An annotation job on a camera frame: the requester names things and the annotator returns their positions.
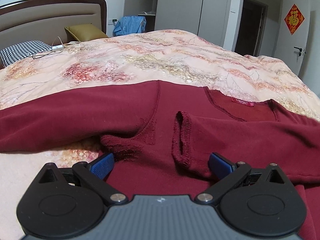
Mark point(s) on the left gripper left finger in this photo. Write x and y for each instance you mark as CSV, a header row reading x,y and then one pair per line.
x,y
91,176

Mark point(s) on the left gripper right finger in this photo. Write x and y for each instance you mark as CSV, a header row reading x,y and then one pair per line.
x,y
230,176

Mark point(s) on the dark red knit sweater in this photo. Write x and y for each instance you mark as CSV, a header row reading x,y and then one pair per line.
x,y
162,134

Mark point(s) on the white bedroom door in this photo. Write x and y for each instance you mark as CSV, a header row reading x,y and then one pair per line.
x,y
286,42

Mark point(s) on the blue clothes pile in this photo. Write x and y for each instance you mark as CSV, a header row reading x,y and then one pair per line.
x,y
130,25

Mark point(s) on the floral peach quilt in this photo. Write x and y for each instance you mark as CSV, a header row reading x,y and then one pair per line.
x,y
170,55

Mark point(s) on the mustard yellow pillow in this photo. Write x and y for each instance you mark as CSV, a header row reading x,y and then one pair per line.
x,y
85,32

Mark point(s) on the houndstooth black white pillow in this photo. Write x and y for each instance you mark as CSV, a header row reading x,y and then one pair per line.
x,y
22,50

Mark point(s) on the beige padded headboard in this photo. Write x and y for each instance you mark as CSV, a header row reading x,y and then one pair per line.
x,y
45,20

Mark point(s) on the red fu character decoration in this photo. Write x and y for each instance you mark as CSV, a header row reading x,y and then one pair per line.
x,y
294,19

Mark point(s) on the grey built-in wardrobe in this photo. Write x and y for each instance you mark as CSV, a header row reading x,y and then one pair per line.
x,y
216,21

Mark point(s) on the white charger with cable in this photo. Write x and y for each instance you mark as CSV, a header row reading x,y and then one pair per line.
x,y
56,49

